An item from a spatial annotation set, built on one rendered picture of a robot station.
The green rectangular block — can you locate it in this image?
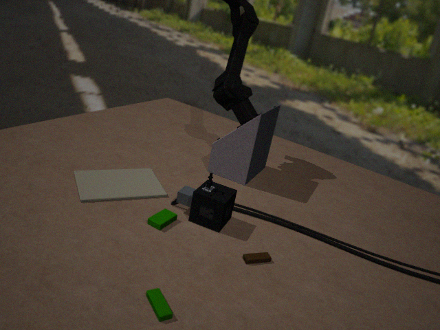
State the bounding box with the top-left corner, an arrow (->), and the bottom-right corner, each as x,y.
148,209 -> 177,230
146,288 -> 173,322

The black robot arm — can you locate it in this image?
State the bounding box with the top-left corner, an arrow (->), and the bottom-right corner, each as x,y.
212,0 -> 259,128

